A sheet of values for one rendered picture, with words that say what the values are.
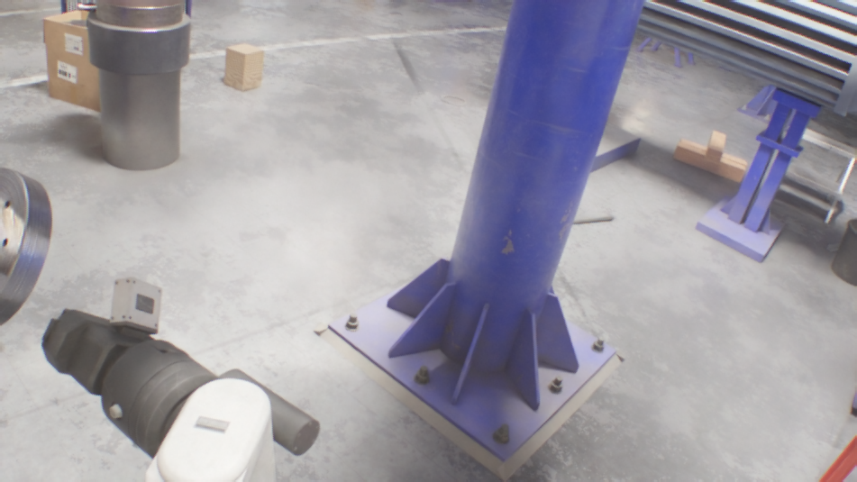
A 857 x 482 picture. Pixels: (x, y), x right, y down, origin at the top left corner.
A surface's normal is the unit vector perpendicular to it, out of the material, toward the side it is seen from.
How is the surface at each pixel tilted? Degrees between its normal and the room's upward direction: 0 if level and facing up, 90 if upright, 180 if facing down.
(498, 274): 90
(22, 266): 78
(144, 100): 90
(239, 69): 90
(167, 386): 17
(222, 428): 5
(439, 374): 0
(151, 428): 67
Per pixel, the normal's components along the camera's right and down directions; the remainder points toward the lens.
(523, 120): -0.52, 0.36
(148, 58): 0.50, 0.53
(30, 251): 0.92, 0.07
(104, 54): -0.33, 0.44
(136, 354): 0.03, -0.81
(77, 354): -0.34, -0.31
